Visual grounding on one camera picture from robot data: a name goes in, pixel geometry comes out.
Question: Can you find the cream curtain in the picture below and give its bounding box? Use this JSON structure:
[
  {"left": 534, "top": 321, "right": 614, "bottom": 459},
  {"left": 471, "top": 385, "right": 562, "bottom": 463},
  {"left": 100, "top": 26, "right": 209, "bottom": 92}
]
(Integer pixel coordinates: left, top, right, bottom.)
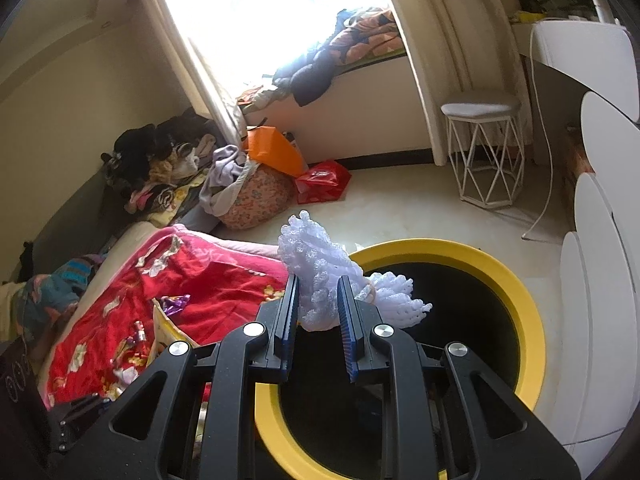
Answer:
[{"left": 372, "top": 0, "right": 533, "bottom": 167}]

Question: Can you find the black cloth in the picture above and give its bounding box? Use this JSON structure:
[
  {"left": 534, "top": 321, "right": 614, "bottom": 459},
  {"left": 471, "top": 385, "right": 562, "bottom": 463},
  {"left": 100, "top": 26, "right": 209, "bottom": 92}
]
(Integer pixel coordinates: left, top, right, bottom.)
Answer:
[{"left": 19, "top": 241, "right": 35, "bottom": 282}]

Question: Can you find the sheer white curtain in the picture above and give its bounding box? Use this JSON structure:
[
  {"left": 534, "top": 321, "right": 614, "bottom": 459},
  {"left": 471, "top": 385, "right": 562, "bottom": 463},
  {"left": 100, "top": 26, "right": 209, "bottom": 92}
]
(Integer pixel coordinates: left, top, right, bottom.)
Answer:
[{"left": 137, "top": 0, "right": 248, "bottom": 153}]

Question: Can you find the white scalloped cabinet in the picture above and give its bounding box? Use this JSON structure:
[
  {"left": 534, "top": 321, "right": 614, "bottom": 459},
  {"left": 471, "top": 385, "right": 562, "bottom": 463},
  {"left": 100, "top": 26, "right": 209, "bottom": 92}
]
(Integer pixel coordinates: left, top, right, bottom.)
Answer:
[{"left": 559, "top": 91, "right": 640, "bottom": 448}]

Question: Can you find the white wire stool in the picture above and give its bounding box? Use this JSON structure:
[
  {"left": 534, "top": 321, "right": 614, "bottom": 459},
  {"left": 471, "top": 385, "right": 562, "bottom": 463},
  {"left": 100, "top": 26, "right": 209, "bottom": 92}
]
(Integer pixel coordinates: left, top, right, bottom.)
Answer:
[{"left": 441, "top": 92, "right": 526, "bottom": 209}]

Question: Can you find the floral fabric laundry basket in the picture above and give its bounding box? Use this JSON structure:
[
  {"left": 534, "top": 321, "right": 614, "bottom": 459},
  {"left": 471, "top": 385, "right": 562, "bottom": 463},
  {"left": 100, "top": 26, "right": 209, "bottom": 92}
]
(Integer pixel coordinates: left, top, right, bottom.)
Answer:
[{"left": 220, "top": 165, "right": 296, "bottom": 231}]

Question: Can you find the red floral blanket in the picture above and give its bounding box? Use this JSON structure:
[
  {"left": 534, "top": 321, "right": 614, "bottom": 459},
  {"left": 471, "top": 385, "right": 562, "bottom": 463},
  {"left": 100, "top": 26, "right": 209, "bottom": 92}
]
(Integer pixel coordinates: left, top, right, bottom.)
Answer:
[{"left": 42, "top": 225, "right": 291, "bottom": 411}]

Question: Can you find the white vanity desk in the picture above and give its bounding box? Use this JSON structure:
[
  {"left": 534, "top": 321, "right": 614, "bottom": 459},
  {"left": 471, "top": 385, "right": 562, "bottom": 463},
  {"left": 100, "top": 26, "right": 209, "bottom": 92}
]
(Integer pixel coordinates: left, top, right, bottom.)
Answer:
[{"left": 510, "top": 20, "right": 640, "bottom": 123}]

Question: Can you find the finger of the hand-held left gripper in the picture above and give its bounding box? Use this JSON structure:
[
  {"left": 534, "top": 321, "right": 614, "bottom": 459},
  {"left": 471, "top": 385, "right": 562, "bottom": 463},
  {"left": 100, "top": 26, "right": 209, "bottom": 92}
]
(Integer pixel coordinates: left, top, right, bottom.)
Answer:
[{"left": 47, "top": 394, "right": 112, "bottom": 453}]

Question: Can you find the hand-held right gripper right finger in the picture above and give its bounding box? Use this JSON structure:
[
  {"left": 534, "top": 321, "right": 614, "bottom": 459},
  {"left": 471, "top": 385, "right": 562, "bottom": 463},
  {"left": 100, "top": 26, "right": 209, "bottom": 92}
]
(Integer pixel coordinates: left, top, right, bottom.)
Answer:
[{"left": 336, "top": 275, "right": 581, "bottom": 480}]

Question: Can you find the pile of clothes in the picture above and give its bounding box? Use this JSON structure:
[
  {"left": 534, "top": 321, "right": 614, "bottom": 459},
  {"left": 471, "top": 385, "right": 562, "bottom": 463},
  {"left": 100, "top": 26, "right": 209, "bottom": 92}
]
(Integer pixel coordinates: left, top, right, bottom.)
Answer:
[{"left": 100, "top": 110, "right": 221, "bottom": 228}]

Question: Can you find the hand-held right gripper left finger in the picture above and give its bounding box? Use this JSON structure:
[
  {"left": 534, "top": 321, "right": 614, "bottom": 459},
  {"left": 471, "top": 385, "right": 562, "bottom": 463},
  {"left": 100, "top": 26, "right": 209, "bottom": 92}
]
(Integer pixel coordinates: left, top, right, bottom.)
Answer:
[{"left": 57, "top": 274, "right": 301, "bottom": 480}]

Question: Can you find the white foam fruit net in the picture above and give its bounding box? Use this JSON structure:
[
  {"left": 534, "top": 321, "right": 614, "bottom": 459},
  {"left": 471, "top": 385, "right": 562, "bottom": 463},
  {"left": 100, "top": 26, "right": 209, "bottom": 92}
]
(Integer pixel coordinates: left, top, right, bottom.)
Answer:
[{"left": 277, "top": 208, "right": 433, "bottom": 333}]

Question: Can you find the yellow snack packet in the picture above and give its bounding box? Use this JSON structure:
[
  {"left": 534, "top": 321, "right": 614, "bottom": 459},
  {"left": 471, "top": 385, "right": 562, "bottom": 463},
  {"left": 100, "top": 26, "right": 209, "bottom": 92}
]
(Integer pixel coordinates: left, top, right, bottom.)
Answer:
[{"left": 151, "top": 304, "right": 202, "bottom": 356}]

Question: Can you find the red plastic bag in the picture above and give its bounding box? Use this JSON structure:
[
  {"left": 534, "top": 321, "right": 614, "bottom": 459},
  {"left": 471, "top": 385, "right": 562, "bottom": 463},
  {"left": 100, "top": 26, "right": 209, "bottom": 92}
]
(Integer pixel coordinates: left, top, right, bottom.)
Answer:
[{"left": 294, "top": 159, "right": 352, "bottom": 205}]

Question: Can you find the orange bag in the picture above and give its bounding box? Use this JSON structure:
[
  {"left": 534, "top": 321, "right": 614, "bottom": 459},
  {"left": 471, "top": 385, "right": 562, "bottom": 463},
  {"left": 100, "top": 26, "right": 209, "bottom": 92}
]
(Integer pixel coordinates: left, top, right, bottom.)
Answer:
[{"left": 246, "top": 126, "right": 309, "bottom": 178}]

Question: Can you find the white cable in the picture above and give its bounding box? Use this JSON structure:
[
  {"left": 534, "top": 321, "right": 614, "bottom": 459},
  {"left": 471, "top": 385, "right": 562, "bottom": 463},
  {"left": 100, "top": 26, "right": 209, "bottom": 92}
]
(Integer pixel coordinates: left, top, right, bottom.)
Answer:
[{"left": 522, "top": 25, "right": 556, "bottom": 241}]

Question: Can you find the purple candy wrapper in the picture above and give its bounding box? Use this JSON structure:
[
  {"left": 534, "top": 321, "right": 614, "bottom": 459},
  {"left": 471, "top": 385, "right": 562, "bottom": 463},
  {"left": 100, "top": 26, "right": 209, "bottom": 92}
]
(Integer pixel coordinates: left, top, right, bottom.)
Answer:
[{"left": 159, "top": 294, "right": 192, "bottom": 317}]

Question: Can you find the lavender grey garment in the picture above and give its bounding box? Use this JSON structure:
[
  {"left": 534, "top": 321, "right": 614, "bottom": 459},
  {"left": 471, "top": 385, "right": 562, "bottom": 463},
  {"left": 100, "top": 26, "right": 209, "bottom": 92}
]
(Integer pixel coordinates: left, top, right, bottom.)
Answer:
[{"left": 199, "top": 144, "right": 251, "bottom": 217}]

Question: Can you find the beige bed sheet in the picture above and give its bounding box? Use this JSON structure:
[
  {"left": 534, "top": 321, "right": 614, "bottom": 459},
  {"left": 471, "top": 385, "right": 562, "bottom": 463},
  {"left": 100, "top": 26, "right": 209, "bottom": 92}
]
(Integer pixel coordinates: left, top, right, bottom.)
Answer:
[{"left": 37, "top": 220, "right": 171, "bottom": 386}]

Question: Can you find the teal floral quilt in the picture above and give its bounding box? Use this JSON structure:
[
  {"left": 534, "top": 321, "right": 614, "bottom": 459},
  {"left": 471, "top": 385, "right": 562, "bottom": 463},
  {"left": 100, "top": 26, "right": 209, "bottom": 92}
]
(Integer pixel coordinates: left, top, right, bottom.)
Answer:
[{"left": 10, "top": 255, "right": 103, "bottom": 341}]

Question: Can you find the yellow-rimmed black trash bin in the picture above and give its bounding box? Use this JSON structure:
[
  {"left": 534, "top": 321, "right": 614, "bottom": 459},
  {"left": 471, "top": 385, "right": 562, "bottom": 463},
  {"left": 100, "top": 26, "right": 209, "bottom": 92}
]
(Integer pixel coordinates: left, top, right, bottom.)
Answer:
[{"left": 254, "top": 238, "right": 546, "bottom": 480}]

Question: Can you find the orange patterned quilt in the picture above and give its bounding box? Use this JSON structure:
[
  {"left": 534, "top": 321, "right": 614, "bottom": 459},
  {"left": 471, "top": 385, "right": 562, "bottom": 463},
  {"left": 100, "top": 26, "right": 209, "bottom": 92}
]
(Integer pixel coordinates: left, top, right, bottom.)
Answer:
[{"left": 327, "top": 6, "right": 406, "bottom": 66}]

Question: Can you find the red patterned cloth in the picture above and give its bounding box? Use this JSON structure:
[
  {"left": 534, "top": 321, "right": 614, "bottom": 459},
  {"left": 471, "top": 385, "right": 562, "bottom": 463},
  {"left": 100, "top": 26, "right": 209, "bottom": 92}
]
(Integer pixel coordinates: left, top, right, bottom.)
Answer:
[{"left": 236, "top": 82, "right": 281, "bottom": 113}]

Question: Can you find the grey upholstered headboard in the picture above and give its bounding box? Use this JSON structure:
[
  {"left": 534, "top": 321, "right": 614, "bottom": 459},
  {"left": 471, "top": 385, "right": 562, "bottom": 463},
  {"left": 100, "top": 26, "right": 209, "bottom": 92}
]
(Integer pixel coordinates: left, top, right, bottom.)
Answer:
[{"left": 15, "top": 165, "right": 151, "bottom": 291}]

